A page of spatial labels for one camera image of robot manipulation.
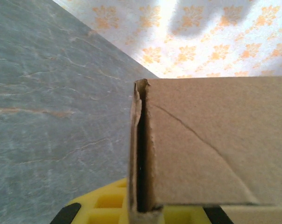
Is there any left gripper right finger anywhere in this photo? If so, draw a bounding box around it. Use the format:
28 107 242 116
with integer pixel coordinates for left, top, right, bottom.
163 204 234 224

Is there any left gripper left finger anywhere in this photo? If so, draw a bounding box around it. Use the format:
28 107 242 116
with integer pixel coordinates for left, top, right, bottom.
49 178 132 224

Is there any brown cardboard paper box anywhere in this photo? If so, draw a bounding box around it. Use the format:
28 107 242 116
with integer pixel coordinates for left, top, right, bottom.
126 76 282 224

